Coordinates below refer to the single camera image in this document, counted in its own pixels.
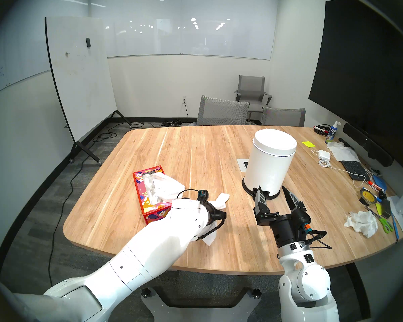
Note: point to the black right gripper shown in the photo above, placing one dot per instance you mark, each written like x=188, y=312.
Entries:
x=285, y=230

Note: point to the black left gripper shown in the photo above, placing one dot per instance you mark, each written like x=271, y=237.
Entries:
x=215, y=215

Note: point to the white tissue sheet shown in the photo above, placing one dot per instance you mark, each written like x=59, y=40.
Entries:
x=221, y=200
x=164, y=187

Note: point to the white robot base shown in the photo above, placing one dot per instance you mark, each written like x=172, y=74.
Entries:
x=201, y=313

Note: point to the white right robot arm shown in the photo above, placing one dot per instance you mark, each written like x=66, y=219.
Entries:
x=309, y=284

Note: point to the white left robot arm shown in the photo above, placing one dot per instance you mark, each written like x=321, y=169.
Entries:
x=154, y=247

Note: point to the colourful floral tissue box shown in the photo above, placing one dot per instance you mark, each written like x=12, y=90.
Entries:
x=141, y=190

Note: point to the crumpled white tissue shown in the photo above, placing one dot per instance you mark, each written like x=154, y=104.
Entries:
x=362, y=222

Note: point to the white pedal trash can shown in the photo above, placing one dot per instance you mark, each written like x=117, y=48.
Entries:
x=270, y=160

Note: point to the table power outlet plate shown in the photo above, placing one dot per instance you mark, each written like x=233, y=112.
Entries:
x=242, y=165

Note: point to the white power adapter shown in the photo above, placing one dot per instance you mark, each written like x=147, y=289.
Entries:
x=323, y=154

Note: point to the yellow sticky note pad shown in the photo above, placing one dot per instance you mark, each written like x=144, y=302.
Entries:
x=308, y=144

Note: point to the black keyboard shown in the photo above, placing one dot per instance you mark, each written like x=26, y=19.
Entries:
x=354, y=170

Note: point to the flat white paper towel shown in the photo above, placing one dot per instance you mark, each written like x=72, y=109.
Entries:
x=344, y=152

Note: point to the grey mesh office chair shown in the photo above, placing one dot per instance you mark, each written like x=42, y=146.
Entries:
x=283, y=117
x=223, y=113

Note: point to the black tape roll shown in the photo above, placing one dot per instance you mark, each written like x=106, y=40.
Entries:
x=365, y=200

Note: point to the whiteboard cleaner spray bottle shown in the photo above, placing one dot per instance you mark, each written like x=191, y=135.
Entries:
x=332, y=135

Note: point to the red whiteboard marker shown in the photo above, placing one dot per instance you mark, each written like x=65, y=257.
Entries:
x=372, y=184

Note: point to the blue plastic item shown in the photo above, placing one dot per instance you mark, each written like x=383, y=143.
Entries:
x=379, y=182

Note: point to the black felt eraser block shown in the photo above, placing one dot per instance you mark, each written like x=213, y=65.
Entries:
x=385, y=208

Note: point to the black video sound bar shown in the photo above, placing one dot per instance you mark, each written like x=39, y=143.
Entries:
x=367, y=144

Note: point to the blue pen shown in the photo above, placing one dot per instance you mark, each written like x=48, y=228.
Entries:
x=394, y=225

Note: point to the grey office chair with armrests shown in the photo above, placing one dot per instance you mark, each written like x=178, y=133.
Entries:
x=252, y=86

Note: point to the rolling whiteboard on stand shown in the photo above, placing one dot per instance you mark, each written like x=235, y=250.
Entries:
x=80, y=79

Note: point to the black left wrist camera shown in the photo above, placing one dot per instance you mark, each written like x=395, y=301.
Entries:
x=203, y=194

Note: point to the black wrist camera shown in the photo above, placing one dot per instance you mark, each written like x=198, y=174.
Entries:
x=203, y=194
x=304, y=220

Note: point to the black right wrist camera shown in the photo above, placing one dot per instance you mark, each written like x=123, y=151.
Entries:
x=304, y=220

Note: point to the large black wall screen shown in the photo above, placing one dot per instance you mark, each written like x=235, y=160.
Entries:
x=362, y=63

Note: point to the wide glass wall whiteboard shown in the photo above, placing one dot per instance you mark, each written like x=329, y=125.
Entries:
x=188, y=26

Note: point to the written wall whiteboard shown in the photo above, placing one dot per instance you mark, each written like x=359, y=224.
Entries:
x=6, y=66

